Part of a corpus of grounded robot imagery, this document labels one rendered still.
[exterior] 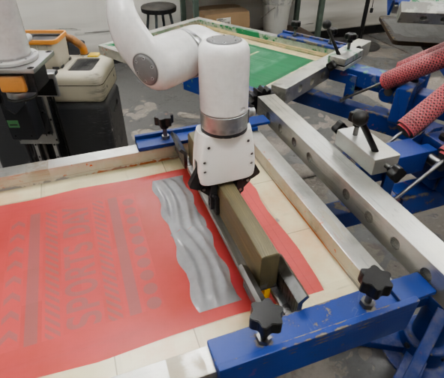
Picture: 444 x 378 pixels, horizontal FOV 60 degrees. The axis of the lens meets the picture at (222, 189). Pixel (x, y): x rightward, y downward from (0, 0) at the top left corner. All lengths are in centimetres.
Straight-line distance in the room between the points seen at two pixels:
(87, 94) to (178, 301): 118
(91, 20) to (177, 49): 388
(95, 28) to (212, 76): 393
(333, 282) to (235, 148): 27
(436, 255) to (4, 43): 98
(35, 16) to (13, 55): 336
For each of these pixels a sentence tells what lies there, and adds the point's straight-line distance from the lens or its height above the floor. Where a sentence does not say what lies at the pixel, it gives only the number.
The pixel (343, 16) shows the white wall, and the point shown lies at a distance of 550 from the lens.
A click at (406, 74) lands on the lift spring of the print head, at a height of 108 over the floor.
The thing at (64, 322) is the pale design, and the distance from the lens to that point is 65.
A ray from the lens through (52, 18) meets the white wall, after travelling 443.
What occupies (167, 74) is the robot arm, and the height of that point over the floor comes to 126.
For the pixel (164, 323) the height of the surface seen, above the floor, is 96.
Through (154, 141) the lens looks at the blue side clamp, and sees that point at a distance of 92.
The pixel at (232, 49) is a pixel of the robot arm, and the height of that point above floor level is 130.
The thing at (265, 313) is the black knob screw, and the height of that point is 106.
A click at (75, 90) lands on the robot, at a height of 85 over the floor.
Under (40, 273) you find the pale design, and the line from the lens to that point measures 73.
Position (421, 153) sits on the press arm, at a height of 104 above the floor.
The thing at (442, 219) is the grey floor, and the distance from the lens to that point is 252.
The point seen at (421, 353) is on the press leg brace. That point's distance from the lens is 156.
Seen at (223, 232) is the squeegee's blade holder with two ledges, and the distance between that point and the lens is 67.
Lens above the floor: 146
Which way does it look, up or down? 37 degrees down
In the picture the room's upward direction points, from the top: straight up
